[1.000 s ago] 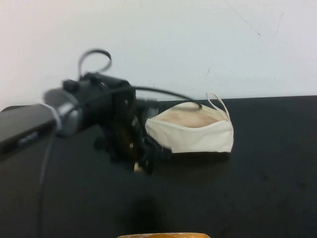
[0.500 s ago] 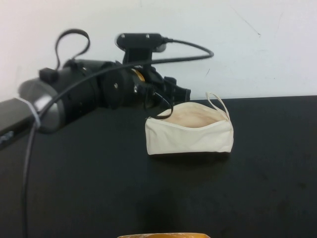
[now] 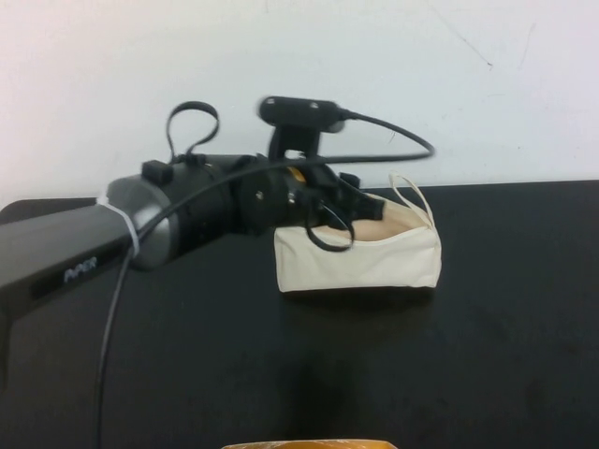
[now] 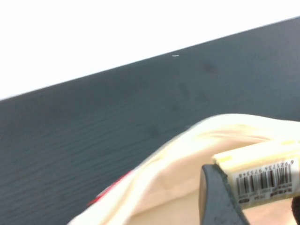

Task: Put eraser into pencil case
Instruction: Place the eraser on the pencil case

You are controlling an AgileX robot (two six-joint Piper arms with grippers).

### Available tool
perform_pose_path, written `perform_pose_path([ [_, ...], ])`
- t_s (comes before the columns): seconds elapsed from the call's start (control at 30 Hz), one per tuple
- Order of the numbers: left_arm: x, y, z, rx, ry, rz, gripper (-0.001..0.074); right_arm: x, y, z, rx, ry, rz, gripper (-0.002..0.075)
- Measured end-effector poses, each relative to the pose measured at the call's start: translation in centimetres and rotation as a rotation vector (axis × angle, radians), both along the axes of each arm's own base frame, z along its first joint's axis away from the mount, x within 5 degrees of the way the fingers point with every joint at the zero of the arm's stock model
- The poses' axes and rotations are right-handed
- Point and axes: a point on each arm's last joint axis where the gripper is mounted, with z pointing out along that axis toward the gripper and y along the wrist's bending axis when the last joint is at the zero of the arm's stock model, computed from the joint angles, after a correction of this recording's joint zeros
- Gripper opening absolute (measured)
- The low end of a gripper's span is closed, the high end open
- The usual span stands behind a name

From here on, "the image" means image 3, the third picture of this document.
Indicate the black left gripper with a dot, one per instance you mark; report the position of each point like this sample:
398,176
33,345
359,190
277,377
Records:
271,196

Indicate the black left Piper robot arm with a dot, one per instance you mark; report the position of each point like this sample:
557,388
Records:
154,215

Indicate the cream fabric pencil case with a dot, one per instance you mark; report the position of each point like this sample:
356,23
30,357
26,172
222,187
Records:
374,269

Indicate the white zip tie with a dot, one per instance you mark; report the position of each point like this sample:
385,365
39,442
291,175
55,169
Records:
122,220

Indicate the orange yellow curved object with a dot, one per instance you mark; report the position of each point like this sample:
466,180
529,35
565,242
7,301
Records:
304,444

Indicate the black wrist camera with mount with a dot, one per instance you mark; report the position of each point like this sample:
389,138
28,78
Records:
299,114

